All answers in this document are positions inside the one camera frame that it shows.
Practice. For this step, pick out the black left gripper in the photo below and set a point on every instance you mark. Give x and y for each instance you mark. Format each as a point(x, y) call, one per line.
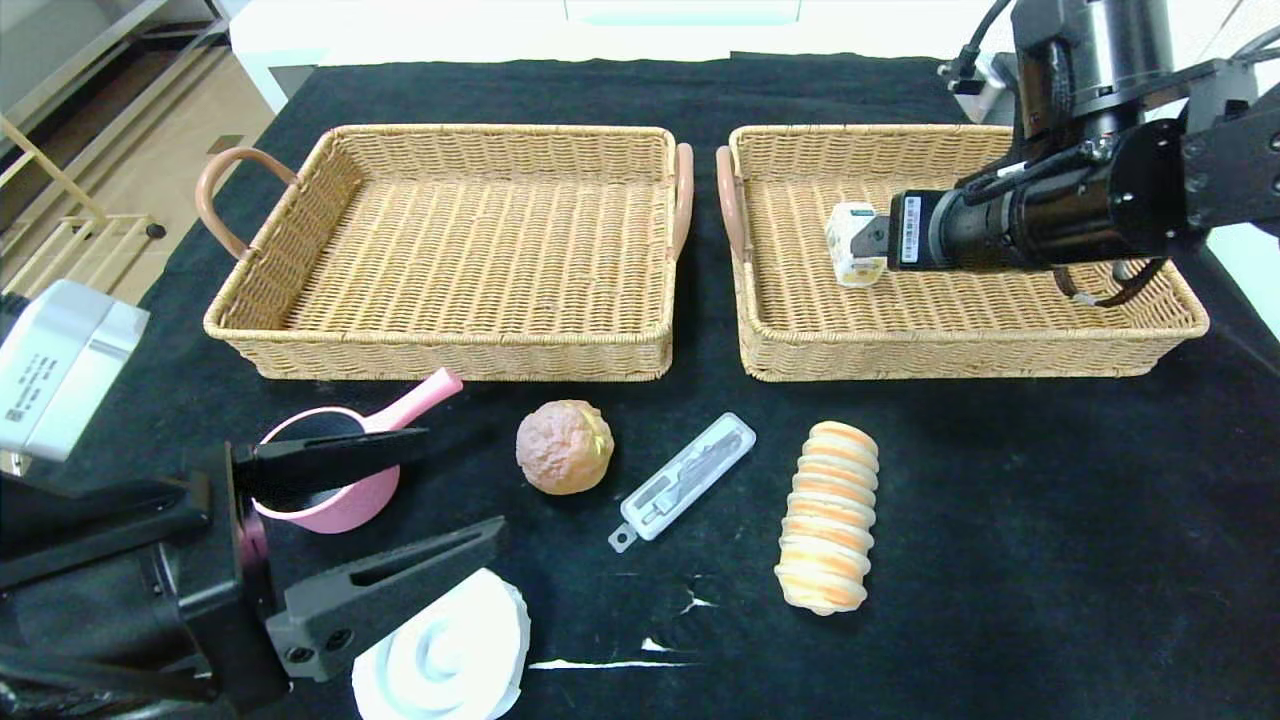
point(232, 560)

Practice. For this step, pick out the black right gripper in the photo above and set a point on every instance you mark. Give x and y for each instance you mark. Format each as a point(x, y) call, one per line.
point(913, 230)

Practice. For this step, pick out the small white drink carton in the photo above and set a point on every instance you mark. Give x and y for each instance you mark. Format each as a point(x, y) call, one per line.
point(845, 272)

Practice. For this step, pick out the orange striped bread roll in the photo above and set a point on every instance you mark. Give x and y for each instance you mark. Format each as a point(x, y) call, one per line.
point(828, 520)

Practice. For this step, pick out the clear plastic knife case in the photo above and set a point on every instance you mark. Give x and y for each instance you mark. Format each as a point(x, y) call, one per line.
point(690, 475)

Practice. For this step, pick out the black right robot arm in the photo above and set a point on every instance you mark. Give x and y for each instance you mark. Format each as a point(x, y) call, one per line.
point(1130, 200)

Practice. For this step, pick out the rectangular wicker basket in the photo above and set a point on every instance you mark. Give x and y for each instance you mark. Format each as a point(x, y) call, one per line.
point(800, 300)
point(480, 260)

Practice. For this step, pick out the white round lid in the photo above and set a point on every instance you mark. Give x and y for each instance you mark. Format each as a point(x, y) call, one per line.
point(460, 650)

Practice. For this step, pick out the round pinkish cream puff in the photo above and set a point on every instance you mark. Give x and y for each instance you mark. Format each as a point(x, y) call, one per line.
point(565, 450)

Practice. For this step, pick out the light wooden slatted rack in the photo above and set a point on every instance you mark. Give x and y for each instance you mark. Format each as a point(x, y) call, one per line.
point(95, 250)

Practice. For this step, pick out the white counter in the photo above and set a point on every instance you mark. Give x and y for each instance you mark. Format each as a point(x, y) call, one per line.
point(450, 30)

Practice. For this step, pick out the grey metal shelf unit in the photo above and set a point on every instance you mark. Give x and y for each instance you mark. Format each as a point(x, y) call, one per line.
point(60, 90)

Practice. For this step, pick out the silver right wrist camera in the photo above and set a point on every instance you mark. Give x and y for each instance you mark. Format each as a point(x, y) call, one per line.
point(995, 100)

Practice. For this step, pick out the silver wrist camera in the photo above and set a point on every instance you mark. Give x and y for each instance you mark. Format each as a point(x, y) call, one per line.
point(60, 370)
point(995, 100)

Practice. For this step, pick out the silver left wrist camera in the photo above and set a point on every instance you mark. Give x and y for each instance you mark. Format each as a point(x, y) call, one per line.
point(60, 370)

